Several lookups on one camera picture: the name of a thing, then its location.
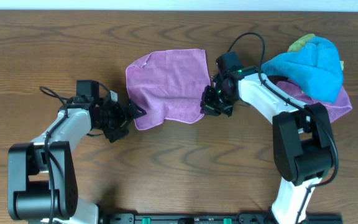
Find purple microfiber cloth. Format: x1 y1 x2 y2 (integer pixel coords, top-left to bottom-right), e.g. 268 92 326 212
126 49 210 131

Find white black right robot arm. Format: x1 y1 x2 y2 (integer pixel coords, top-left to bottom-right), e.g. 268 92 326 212
201 67 341 223

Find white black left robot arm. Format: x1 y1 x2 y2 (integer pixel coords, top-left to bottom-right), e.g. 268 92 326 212
7 91 146 223

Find green cloth under blue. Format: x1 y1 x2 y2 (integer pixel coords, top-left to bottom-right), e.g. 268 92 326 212
287 34 344 71

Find blue microfiber cloth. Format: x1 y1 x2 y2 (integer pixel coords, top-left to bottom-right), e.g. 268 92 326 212
262 36 344 103

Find purple cloth under pile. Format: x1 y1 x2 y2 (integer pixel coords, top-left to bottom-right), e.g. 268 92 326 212
276 80 352 123

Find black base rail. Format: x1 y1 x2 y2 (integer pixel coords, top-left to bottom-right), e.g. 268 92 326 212
99 212 344 224

